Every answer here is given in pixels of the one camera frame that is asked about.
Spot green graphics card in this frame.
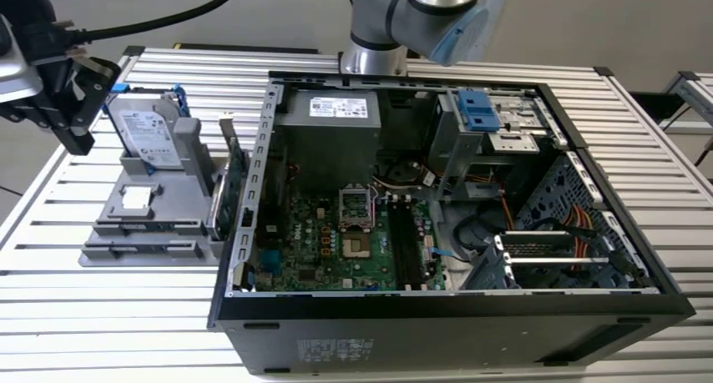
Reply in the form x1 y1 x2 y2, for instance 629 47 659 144
204 114 252 240

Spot round case speaker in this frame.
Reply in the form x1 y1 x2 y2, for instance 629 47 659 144
387 159 426 186

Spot black cable with blue tab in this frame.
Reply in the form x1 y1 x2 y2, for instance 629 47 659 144
428 247 474 262

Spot orange and red power wires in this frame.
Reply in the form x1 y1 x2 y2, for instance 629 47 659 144
559 205 598 275

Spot black flat data cable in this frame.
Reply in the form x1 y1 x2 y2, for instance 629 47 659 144
453 214 502 261

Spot thick black gripper cable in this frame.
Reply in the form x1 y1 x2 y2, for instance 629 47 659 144
65 0 246 42

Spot grey power supply unit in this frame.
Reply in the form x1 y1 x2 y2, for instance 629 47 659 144
274 88 383 192

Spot silver drive bay cage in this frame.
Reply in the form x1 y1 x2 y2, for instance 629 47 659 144
427 86 569 200

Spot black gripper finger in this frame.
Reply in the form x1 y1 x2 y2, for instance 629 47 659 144
69 56 121 125
31 107 96 155

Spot blue plastic drive latch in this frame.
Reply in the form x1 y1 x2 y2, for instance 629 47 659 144
454 89 498 133

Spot black RAM slot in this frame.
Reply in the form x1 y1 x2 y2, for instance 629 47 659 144
400 197 422 291
407 197 430 291
394 197 414 291
387 197 407 291

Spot silver CPU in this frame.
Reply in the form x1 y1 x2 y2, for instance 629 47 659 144
120 185 152 209

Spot CPU socket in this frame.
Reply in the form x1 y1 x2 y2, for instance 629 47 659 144
339 231 374 260

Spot thin orange cable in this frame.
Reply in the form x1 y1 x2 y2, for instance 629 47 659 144
499 189 514 236

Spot metal socket cover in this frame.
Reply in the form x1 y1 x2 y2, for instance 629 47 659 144
338 182 374 233

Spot green motherboard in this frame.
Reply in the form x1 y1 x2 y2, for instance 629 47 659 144
252 182 450 293

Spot hard disk in blue carrier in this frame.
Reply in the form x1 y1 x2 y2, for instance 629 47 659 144
103 81 193 174

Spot grey parts rack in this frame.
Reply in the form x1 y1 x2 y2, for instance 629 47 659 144
77 116 235 270

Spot black PC case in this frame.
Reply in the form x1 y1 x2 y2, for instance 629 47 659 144
205 68 697 375

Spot RAM memory stick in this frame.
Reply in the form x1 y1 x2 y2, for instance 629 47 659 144
91 241 193 255
99 219 196 233

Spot metal slat side table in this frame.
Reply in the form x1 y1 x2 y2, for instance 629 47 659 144
659 69 713 136

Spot grey metal disk bay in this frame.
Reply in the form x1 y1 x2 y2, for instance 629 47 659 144
461 228 650 291

